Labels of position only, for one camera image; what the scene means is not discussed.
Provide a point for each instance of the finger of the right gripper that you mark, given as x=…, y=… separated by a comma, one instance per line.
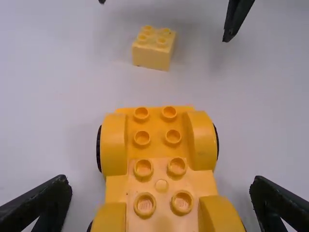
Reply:
x=235, y=19
x=102, y=1

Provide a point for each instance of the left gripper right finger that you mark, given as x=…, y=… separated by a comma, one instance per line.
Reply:
x=275, y=205

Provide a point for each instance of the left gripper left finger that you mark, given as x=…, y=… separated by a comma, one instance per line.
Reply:
x=38, y=207

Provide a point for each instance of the yellow toy car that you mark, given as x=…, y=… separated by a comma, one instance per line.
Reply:
x=154, y=149

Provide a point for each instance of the yellow toy brick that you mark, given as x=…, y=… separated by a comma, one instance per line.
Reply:
x=150, y=56

